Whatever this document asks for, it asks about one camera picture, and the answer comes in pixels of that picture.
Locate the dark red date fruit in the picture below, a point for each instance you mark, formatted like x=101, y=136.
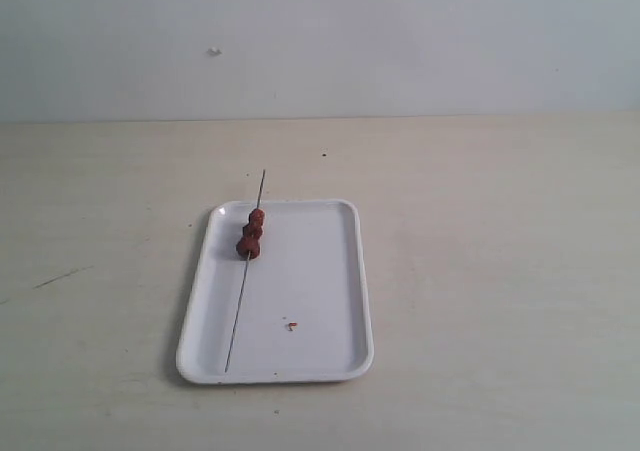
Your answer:
x=253, y=230
x=257, y=216

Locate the thin metal skewer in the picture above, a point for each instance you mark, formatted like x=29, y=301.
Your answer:
x=243, y=284

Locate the white rectangular plastic tray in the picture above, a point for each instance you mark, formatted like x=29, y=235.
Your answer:
x=310, y=270

